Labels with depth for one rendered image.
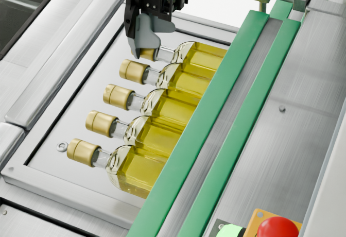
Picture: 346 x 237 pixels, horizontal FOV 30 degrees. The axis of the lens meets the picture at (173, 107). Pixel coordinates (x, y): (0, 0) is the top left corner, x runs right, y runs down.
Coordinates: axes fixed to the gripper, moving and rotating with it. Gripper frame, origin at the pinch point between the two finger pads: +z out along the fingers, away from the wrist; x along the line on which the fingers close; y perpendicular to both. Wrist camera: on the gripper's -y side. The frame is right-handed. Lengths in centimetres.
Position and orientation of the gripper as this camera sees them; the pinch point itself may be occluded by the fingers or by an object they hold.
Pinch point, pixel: (139, 45)
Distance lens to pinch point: 113.8
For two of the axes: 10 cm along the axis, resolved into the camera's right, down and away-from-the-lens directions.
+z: -0.6, 7.9, 6.1
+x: 4.2, -5.3, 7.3
